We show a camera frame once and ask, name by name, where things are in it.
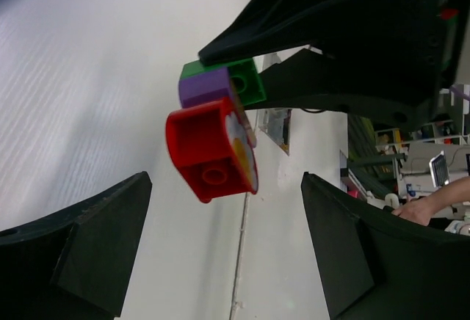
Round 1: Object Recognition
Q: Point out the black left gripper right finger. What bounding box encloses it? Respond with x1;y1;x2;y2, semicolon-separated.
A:
301;173;469;319

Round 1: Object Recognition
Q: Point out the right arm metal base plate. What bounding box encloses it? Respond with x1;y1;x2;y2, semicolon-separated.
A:
258;108;292;156

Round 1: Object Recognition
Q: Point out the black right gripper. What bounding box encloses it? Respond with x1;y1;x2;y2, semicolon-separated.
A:
439;0;463;85

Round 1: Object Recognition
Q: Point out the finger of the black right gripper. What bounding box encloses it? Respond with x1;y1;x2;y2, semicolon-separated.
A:
198;0;442;65
256;48;438;129

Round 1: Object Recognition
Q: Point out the person's hand in background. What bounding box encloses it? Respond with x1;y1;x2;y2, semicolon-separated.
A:
392;196;439;226

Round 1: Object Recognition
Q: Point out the flower and butterfly lego assembly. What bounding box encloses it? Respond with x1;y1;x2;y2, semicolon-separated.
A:
165;59;266;203

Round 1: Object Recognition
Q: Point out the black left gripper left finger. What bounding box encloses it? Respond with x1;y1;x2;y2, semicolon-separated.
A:
1;172;152;317

